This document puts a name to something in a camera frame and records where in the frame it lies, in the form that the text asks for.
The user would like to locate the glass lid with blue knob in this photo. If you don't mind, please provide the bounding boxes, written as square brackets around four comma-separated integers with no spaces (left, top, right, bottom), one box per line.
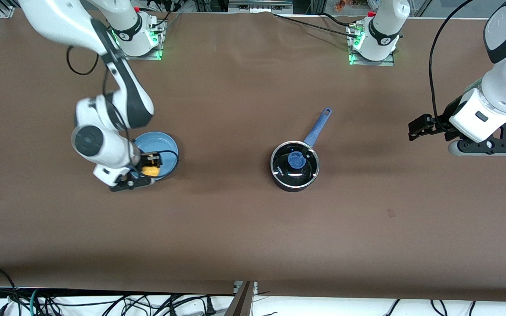
[271,141,320,189]

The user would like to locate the blue round plate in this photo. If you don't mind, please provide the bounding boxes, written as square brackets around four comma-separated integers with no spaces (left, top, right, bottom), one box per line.
[132,132,179,181]

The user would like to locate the brown table cover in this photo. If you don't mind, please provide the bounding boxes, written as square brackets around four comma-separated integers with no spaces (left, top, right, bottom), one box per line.
[0,11,506,303]

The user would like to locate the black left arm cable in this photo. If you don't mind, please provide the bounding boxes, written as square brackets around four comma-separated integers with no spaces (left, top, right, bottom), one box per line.
[429,0,475,132]

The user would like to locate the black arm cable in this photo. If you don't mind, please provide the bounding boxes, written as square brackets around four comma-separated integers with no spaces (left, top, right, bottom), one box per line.
[429,0,475,132]
[66,44,179,178]

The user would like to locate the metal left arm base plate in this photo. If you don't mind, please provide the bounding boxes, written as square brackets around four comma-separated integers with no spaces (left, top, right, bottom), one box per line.
[347,24,395,66]

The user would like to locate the black pot with blue handle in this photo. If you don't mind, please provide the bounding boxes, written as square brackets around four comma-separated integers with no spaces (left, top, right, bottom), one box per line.
[271,108,333,192]

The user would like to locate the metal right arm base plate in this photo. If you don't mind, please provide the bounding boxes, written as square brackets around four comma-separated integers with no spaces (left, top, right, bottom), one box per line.
[116,18,164,61]

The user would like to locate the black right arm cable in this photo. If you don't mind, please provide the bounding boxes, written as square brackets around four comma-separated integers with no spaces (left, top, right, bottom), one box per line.
[66,44,179,178]

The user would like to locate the tangled black floor cables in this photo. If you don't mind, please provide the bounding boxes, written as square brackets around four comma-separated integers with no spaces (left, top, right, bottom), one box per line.
[38,293,205,316]

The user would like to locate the long black base cable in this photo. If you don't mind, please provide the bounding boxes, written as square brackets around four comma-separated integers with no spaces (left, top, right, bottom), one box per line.
[273,12,359,36]

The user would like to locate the aluminium frame post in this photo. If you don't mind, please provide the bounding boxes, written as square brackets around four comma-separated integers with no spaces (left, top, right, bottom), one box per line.
[224,281,258,316]

